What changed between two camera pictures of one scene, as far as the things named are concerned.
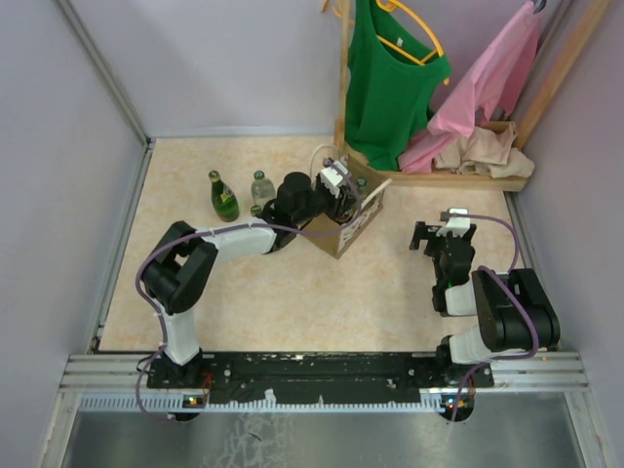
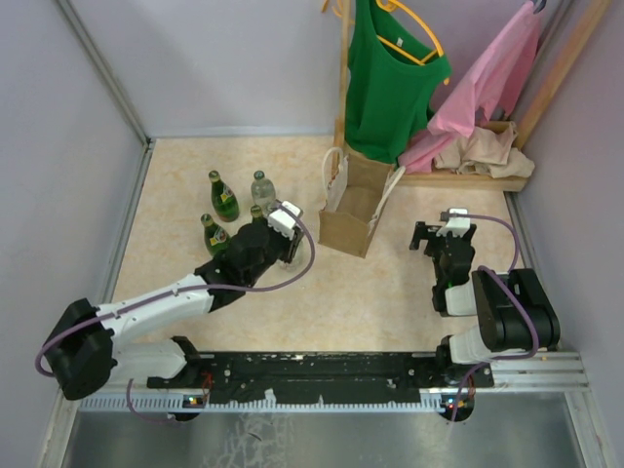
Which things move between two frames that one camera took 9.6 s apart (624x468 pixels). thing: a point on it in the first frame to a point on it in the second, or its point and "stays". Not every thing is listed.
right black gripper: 424,231 stays
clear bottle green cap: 361,182 to 299,261
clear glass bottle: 262,189 stays
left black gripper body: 322,201 to 279,247
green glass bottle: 223,198 stays
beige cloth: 486,153 stays
